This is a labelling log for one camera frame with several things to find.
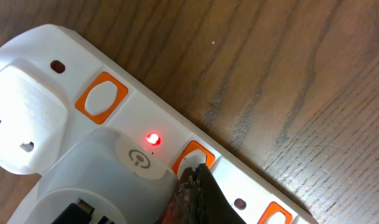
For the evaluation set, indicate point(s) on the white power strip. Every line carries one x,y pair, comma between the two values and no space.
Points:
56,88

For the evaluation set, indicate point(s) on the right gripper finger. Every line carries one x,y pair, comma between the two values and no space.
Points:
198,199

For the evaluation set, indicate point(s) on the white USB charger adapter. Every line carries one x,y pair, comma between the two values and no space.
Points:
110,172

